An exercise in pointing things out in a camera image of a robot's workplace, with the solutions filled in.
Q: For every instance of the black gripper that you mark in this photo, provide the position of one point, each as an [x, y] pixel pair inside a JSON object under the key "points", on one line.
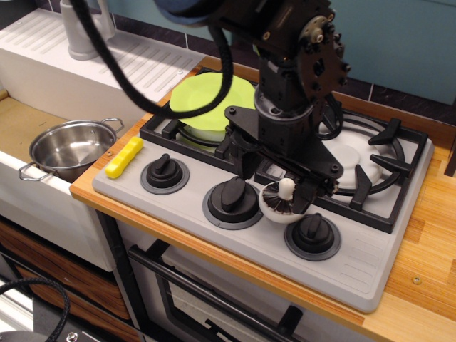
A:
{"points": [[291, 140]]}

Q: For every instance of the white toy mushroom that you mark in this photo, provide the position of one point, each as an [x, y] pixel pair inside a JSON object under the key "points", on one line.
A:
{"points": [[276, 202]]}

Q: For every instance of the yellow toy fry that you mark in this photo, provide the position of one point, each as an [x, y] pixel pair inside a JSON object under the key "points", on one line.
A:
{"points": [[119, 163]]}

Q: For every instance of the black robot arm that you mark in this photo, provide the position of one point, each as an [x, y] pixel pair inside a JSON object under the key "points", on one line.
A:
{"points": [[300, 66]]}

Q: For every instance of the lime green plate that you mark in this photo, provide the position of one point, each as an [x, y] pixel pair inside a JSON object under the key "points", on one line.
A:
{"points": [[200, 90]]}

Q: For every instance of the stainless steel pot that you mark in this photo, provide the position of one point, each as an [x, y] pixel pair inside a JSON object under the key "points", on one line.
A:
{"points": [[69, 149]]}

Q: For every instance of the black middle stove knob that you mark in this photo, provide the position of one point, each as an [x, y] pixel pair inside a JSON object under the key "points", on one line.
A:
{"points": [[232, 205]]}

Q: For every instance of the black stove knob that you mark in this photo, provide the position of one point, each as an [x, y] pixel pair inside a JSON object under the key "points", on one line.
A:
{"points": [[313, 238], [232, 205], [164, 175]]}

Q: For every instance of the black right stove knob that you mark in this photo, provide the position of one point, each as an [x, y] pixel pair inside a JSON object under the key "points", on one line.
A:
{"points": [[313, 238]]}

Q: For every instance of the grey toy stove top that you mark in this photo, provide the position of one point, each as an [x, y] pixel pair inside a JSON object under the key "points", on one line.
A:
{"points": [[356, 275]]}

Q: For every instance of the black right burner grate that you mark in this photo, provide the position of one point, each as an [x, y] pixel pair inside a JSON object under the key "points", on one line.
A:
{"points": [[380, 159]]}

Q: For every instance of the black burner grate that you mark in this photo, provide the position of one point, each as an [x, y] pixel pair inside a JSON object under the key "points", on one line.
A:
{"points": [[380, 159], [210, 147]]}

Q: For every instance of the black left stove knob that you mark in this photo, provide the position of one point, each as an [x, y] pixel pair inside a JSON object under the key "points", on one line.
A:
{"points": [[164, 175]]}

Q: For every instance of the black left burner grate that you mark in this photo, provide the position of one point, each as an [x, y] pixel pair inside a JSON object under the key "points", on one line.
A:
{"points": [[210, 147]]}

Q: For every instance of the wooden drawer fronts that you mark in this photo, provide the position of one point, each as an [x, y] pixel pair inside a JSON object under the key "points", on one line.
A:
{"points": [[96, 300]]}

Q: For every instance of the grey toy faucet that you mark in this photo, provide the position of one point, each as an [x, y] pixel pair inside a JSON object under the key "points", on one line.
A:
{"points": [[80, 46]]}

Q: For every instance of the oven door with handle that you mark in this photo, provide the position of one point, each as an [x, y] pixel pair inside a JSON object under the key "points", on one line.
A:
{"points": [[152, 260]]}

